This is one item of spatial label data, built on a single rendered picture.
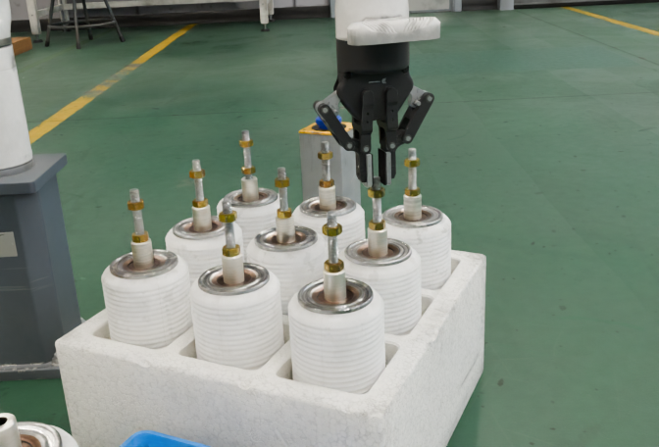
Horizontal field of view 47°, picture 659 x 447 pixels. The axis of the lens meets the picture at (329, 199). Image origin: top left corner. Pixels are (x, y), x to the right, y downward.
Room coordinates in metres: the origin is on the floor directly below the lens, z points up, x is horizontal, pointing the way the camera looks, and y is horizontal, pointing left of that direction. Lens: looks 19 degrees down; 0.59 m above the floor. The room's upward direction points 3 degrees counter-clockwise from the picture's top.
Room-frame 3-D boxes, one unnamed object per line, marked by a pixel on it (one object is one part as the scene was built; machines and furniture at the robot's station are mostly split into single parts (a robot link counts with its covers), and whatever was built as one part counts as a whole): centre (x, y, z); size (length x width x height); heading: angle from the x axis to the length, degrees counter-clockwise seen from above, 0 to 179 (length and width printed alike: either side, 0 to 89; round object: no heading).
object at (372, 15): (0.77, -0.06, 0.52); 0.11 x 0.09 x 0.06; 16
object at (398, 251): (0.79, -0.05, 0.25); 0.08 x 0.08 x 0.01
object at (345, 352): (0.68, 0.00, 0.16); 0.10 x 0.10 x 0.18
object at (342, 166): (1.13, 0.00, 0.16); 0.07 x 0.07 x 0.31; 64
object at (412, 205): (0.90, -0.10, 0.26); 0.02 x 0.02 x 0.03
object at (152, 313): (0.79, 0.21, 0.16); 0.10 x 0.10 x 0.18
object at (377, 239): (0.79, -0.05, 0.26); 0.02 x 0.02 x 0.03
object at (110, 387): (0.84, 0.05, 0.09); 0.39 x 0.39 x 0.18; 64
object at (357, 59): (0.79, -0.05, 0.45); 0.08 x 0.08 x 0.09
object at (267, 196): (1.00, 0.11, 0.25); 0.08 x 0.08 x 0.01
